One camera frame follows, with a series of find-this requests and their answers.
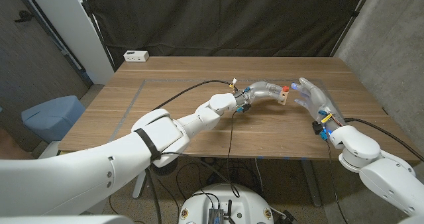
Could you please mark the white table leg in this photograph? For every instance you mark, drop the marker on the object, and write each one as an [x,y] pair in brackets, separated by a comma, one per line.
[139,184]

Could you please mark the white power strip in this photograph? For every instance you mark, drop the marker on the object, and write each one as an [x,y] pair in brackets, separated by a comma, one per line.
[136,56]

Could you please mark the red screw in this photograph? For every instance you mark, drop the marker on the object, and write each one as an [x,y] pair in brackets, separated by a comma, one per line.
[285,89]

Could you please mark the black curtain backdrop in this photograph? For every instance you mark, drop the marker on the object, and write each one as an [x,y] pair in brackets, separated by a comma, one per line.
[225,18]

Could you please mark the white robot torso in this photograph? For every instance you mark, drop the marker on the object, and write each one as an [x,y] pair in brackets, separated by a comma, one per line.
[242,201]

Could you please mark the white cabinet panel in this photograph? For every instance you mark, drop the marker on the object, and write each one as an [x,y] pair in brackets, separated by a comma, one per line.
[73,28]

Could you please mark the grey table leg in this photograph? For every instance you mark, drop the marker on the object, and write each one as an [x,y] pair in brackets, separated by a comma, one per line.
[311,184]

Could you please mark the small wooden block with holes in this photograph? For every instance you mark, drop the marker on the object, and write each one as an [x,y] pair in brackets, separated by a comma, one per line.
[283,97]

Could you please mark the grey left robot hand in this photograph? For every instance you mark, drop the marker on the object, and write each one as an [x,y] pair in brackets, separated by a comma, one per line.
[261,90]

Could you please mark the black backdrop stand pole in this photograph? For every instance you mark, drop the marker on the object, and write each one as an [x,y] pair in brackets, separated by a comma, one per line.
[97,32]
[352,17]

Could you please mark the black round floor fan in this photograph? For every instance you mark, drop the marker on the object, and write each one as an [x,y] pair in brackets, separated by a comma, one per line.
[169,169]

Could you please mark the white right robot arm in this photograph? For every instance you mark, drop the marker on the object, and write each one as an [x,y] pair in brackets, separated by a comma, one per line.
[381,174]

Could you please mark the blue padded stool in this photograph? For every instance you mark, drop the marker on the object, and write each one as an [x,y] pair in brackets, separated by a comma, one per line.
[53,116]

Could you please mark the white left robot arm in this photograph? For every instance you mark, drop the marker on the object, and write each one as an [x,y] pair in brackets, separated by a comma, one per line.
[116,171]

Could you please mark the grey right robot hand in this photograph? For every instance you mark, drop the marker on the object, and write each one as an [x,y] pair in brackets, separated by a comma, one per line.
[319,101]

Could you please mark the person's bare leg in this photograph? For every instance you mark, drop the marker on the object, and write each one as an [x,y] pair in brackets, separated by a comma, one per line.
[10,147]

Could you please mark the grey electronics module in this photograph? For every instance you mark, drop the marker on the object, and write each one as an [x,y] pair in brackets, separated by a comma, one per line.
[216,216]

